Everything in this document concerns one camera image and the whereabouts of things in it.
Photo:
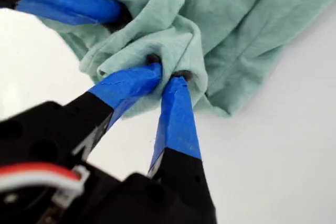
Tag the mint green t-shirt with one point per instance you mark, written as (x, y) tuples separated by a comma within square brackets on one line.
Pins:
[(249, 24)]

